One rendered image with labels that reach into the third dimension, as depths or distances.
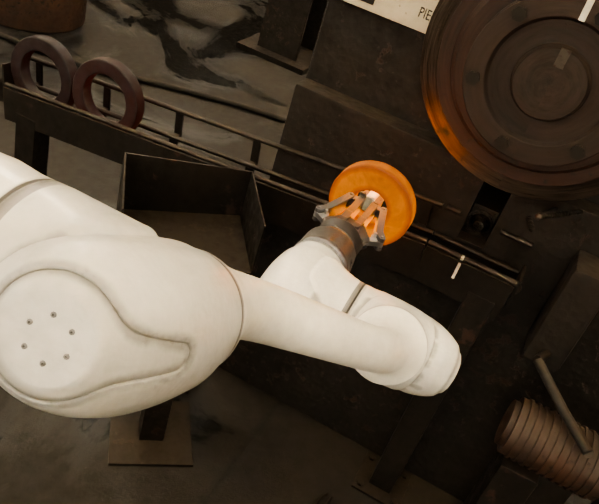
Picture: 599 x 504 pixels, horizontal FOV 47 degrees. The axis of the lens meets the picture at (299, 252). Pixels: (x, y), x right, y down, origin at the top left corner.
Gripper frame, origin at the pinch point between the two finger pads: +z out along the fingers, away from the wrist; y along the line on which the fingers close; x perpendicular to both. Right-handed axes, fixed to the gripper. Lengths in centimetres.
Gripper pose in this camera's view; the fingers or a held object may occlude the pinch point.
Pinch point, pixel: (374, 196)
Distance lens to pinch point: 124.5
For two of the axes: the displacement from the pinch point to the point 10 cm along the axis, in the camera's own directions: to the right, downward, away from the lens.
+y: 8.8, 4.4, -2.1
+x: 2.4, -7.7, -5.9
